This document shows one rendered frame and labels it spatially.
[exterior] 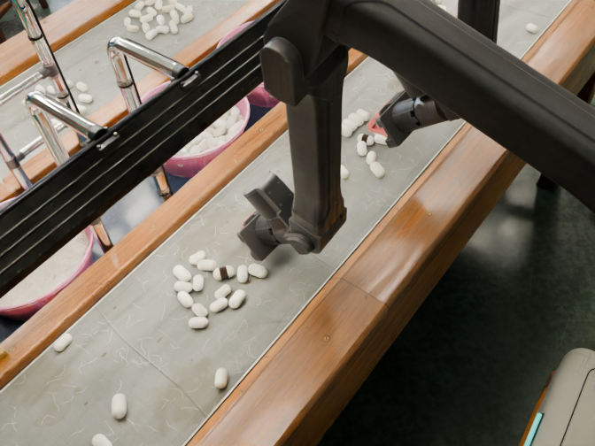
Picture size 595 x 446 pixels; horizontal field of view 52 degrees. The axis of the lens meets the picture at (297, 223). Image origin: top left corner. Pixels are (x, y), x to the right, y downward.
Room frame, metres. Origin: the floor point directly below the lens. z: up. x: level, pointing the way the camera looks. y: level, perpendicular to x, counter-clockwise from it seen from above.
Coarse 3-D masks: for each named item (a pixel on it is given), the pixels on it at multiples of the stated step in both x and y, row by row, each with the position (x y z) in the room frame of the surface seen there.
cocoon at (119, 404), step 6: (114, 396) 0.40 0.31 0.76; (120, 396) 0.40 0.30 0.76; (114, 402) 0.39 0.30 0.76; (120, 402) 0.39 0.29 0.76; (126, 402) 0.40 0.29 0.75; (114, 408) 0.38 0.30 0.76; (120, 408) 0.38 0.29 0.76; (126, 408) 0.39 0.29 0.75; (114, 414) 0.38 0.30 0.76; (120, 414) 0.38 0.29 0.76
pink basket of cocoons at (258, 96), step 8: (248, 24) 1.36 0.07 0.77; (232, 32) 1.33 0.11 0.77; (224, 40) 1.30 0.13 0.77; (216, 48) 1.27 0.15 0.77; (256, 88) 1.12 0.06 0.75; (264, 88) 1.12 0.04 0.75; (248, 96) 1.15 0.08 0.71; (256, 96) 1.14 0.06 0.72; (264, 96) 1.13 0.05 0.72; (256, 104) 1.15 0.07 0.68; (264, 104) 1.14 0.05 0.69; (272, 104) 1.14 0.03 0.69
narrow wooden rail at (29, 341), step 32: (352, 64) 1.16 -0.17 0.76; (256, 128) 0.97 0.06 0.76; (224, 160) 0.88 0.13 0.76; (192, 192) 0.81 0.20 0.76; (160, 224) 0.73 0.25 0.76; (128, 256) 0.67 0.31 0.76; (64, 288) 0.61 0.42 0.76; (96, 288) 0.60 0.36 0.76; (32, 320) 0.55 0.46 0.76; (64, 320) 0.55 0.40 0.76; (32, 352) 0.50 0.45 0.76; (0, 384) 0.45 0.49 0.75
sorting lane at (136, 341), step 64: (448, 0) 1.41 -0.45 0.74; (512, 0) 1.38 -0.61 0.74; (448, 128) 0.93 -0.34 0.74; (384, 192) 0.77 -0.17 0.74; (320, 256) 0.64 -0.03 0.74; (128, 320) 0.55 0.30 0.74; (256, 320) 0.52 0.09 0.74; (64, 384) 0.44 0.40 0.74; (128, 384) 0.43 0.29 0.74; (192, 384) 0.42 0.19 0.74
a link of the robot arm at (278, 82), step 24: (264, 48) 0.48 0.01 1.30; (288, 48) 0.47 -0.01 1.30; (336, 48) 0.53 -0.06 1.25; (264, 72) 0.48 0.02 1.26; (288, 72) 0.46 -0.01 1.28; (336, 72) 0.50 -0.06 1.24; (288, 96) 0.47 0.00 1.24; (312, 96) 0.48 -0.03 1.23; (336, 96) 0.51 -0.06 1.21; (288, 120) 0.53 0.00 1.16; (312, 120) 0.50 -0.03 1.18; (336, 120) 0.51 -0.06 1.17; (312, 144) 0.51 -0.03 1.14; (336, 144) 0.52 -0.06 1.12; (312, 168) 0.52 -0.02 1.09; (336, 168) 0.53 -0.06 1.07; (312, 192) 0.53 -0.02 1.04; (336, 192) 0.54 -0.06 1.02; (312, 216) 0.53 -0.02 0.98; (336, 216) 0.55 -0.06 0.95; (312, 240) 0.54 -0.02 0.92
